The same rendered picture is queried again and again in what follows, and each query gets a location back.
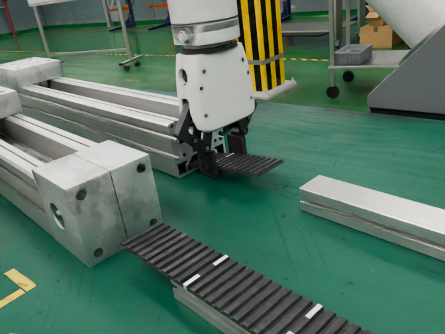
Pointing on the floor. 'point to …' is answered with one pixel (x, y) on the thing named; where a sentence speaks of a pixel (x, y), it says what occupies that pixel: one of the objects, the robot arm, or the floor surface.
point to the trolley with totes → (356, 54)
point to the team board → (86, 51)
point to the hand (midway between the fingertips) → (223, 155)
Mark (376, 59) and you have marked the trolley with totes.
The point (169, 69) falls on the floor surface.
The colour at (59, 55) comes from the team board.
